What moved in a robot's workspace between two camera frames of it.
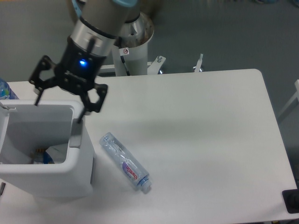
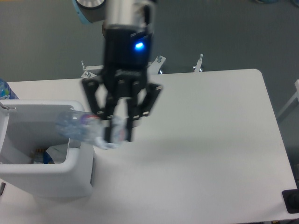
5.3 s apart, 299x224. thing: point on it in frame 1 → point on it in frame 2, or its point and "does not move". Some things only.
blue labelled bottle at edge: x=6 y=92 does not move
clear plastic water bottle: x=140 y=177 → x=88 y=127
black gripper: x=76 y=72 → x=127 y=53
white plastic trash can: x=24 y=126 does not move
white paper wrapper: x=58 y=153 does not move
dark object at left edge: x=2 y=188 does not move
